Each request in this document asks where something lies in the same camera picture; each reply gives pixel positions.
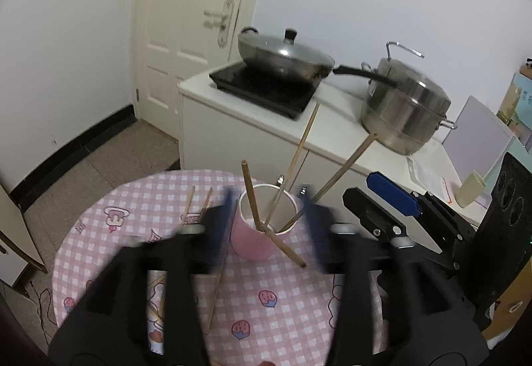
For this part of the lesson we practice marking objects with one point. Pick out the pink cup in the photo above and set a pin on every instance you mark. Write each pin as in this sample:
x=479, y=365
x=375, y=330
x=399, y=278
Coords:
x=249, y=243

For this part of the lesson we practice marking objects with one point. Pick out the pale green cup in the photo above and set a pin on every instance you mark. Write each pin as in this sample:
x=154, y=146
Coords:
x=469, y=189

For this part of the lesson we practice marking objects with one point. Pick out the cream door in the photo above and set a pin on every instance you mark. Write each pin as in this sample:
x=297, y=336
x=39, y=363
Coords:
x=183, y=17

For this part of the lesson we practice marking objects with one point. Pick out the pink checked tablecloth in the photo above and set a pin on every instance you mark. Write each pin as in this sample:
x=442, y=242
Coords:
x=137, y=204

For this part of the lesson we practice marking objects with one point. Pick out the steel steamer pot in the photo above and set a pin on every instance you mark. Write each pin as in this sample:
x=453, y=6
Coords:
x=403, y=112

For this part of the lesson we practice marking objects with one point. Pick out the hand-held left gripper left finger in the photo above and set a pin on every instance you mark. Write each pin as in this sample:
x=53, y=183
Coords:
x=226, y=233

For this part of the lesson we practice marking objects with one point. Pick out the wooden chopstick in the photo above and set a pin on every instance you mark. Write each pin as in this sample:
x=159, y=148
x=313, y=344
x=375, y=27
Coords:
x=345, y=167
x=286, y=248
x=296, y=154
x=189, y=202
x=215, y=299
x=291, y=221
x=250, y=195
x=206, y=202
x=275, y=199

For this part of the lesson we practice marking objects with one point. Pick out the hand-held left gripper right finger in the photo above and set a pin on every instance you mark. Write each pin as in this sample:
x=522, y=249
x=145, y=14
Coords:
x=314, y=233

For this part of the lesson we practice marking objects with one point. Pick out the white paper sheet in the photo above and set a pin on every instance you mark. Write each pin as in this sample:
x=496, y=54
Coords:
x=432, y=175

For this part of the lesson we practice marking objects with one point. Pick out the white side cabinet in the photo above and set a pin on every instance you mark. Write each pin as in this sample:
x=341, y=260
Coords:
x=10, y=266

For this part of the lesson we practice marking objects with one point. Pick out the glass wok lid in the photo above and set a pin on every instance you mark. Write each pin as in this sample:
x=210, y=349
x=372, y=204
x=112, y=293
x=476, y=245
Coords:
x=282, y=50

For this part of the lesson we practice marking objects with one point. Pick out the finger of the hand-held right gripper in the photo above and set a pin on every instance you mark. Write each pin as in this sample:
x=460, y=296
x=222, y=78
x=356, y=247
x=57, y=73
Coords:
x=392, y=193
x=365, y=204

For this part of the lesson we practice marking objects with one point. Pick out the colourful printed box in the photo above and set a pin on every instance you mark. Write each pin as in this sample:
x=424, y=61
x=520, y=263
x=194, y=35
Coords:
x=519, y=112

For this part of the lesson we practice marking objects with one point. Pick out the white cutting board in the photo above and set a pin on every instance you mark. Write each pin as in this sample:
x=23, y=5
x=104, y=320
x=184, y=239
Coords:
x=478, y=137

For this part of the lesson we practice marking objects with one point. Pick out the black induction cooktop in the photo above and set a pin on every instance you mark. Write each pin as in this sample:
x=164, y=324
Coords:
x=257, y=91

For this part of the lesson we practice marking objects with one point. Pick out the brown cardboard carton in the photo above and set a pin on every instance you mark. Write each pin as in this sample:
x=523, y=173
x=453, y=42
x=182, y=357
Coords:
x=513, y=308

